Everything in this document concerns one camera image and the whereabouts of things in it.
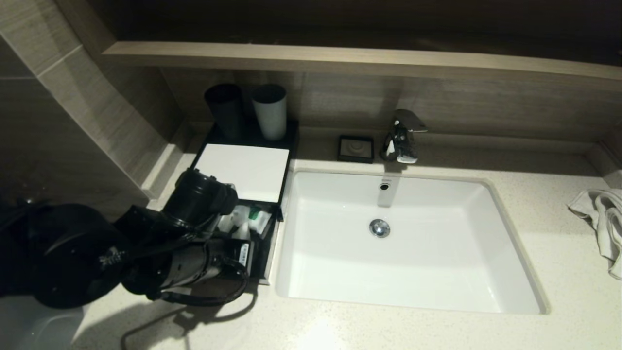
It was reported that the white ribbed tray mat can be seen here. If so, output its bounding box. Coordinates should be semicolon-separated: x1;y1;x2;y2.
193;143;291;203

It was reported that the wooden wall shelf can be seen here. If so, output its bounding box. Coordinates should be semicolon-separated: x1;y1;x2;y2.
102;41;622;81

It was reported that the chrome sink faucet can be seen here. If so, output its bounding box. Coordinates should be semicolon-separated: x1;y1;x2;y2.
380;109;428;164

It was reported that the green-label amenity packet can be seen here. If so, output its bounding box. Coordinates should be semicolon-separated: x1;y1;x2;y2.
247;205;273;235
217;205;251;240

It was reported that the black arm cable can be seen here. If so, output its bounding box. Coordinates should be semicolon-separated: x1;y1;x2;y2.
159;258;250;307

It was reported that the black amenity drawer box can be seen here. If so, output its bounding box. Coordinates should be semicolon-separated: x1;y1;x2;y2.
189;119;299;209

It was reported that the white rectangular sink basin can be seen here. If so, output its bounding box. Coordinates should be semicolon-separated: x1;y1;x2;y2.
276;168;551;315

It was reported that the white crumpled towel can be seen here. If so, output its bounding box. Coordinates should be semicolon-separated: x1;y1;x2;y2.
567;189;622;280

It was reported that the black square soap dish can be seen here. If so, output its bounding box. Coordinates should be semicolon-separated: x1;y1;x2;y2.
338;135;375;163

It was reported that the dark tumbler cup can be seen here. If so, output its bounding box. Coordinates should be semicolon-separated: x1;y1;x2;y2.
204;83;245;140

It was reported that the grey tumbler cup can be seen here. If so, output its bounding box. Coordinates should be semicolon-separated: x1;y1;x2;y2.
251;84;288;141

